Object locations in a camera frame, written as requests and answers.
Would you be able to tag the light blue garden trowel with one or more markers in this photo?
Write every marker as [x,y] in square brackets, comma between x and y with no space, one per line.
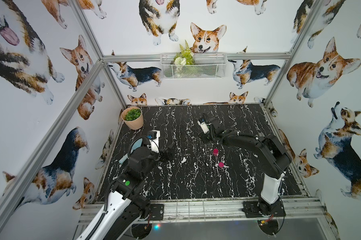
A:
[134,146]

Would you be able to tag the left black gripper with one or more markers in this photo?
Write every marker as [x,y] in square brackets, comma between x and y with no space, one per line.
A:
[163,149]

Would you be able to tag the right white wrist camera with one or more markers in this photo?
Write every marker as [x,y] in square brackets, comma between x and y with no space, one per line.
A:
[203,125]

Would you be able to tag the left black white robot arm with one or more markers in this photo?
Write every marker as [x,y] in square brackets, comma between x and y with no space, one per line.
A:
[125,203]

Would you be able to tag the beige pot with green plant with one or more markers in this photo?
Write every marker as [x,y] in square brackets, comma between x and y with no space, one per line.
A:
[133,117]

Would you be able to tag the green fern plant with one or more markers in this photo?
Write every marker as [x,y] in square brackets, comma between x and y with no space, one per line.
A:
[185,56]

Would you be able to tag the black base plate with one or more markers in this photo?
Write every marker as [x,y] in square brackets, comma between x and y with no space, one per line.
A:
[256,209]
[156,212]

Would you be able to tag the white wire wall basket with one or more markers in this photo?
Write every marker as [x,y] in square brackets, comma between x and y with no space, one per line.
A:
[197,66]

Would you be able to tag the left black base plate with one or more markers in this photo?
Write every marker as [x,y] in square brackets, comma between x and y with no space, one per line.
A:
[156,212]

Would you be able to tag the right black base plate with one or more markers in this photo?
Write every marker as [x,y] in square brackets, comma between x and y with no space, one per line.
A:
[256,209]

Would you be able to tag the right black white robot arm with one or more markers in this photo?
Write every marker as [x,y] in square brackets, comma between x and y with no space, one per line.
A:
[269,150]

